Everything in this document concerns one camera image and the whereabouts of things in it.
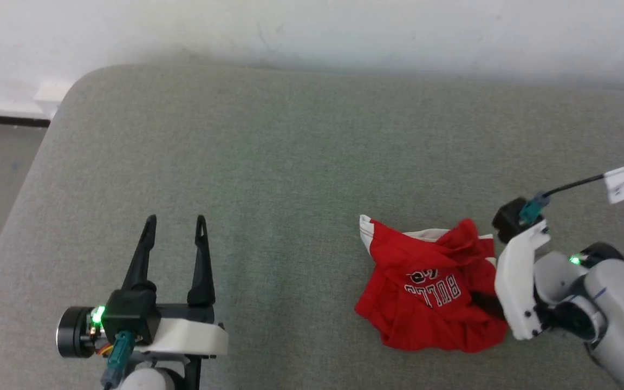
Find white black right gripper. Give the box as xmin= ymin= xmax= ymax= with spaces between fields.
xmin=471 ymin=219 xmax=624 ymax=342

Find grey fabric sofa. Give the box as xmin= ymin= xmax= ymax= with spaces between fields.
xmin=0 ymin=64 xmax=624 ymax=390

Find white wall baseboard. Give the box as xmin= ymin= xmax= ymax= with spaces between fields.
xmin=0 ymin=80 xmax=74 ymax=128

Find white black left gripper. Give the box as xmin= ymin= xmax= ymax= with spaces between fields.
xmin=56 ymin=214 xmax=229 ymax=390

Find red sports garment white trim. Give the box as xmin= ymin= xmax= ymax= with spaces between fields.
xmin=354 ymin=214 xmax=508 ymax=354

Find black cable teal plug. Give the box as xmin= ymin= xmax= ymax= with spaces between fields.
xmin=518 ymin=157 xmax=624 ymax=226
xmin=102 ymin=330 xmax=135 ymax=390

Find white paper cable tag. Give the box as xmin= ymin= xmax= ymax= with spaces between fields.
xmin=603 ymin=166 xmax=624 ymax=205

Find black left cable teal plug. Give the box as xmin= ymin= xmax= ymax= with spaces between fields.
xmin=102 ymin=330 xmax=135 ymax=390

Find black right cable teal plug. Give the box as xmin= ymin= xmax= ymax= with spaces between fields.
xmin=518 ymin=157 xmax=624 ymax=226

